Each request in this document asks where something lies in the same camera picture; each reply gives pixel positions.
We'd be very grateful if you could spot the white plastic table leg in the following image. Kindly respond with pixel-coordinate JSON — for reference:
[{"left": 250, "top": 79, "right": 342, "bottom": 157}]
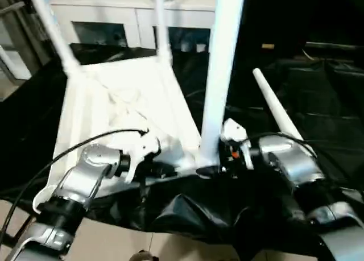
[
  {"left": 252, "top": 68, "right": 317, "bottom": 157},
  {"left": 198, "top": 0, "right": 247, "bottom": 167},
  {"left": 24, "top": 0, "right": 82, "bottom": 77},
  {"left": 152, "top": 0, "right": 173, "bottom": 67}
]

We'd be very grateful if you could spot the white plastic table top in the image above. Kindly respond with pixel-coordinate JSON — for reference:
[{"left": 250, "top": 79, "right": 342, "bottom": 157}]
[{"left": 32, "top": 57, "right": 206, "bottom": 215}]

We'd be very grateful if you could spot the black work mat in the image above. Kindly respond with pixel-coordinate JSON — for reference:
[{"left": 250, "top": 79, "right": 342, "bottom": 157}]
[{"left": 0, "top": 42, "right": 364, "bottom": 258}]

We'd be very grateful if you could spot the white glass-door cabinet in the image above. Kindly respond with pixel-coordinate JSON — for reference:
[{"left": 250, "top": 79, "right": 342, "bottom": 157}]
[{"left": 48, "top": 0, "right": 217, "bottom": 53}]

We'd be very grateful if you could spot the dark grey metal bar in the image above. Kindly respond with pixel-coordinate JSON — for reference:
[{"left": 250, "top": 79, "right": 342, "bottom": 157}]
[{"left": 0, "top": 2, "right": 27, "bottom": 18}]

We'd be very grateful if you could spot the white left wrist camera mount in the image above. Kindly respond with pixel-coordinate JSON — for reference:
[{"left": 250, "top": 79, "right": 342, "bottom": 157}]
[{"left": 124, "top": 129, "right": 162, "bottom": 184}]

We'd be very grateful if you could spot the black left wrist camera cable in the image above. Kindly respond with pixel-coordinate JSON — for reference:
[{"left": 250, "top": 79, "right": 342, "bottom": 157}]
[{"left": 0, "top": 128, "right": 151, "bottom": 245}]

